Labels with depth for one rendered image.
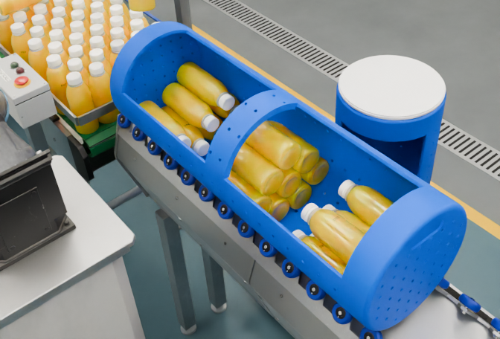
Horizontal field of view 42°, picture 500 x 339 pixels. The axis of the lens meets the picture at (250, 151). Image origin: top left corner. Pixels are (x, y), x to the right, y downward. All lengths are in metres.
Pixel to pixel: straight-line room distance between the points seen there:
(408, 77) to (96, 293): 0.98
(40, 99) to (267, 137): 0.67
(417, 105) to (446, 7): 2.59
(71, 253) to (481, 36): 3.14
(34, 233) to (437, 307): 0.81
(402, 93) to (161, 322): 1.29
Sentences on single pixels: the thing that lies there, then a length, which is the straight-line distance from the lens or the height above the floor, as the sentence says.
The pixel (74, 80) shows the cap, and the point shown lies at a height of 1.08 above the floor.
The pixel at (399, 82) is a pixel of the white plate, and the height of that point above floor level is 1.04.
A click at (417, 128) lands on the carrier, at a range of 1.71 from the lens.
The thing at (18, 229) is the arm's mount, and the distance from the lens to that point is 1.24.
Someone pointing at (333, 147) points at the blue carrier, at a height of 1.08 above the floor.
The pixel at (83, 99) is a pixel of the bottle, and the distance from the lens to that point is 1.83.
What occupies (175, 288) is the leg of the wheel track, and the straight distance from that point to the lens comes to 2.27.
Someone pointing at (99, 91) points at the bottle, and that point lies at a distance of 1.85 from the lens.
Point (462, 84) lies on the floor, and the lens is 3.61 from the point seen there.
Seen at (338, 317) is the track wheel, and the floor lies 0.96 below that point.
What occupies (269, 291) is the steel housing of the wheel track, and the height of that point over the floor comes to 0.86.
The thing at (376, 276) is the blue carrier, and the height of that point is 1.17.
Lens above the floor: 2.08
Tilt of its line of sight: 42 degrees down
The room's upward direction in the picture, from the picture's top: 4 degrees counter-clockwise
